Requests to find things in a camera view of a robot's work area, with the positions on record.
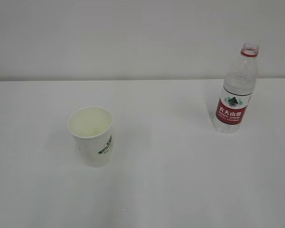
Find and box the white paper cup green logo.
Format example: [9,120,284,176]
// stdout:
[67,106,113,167]

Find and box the clear water bottle red label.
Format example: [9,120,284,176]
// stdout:
[212,43,259,134]

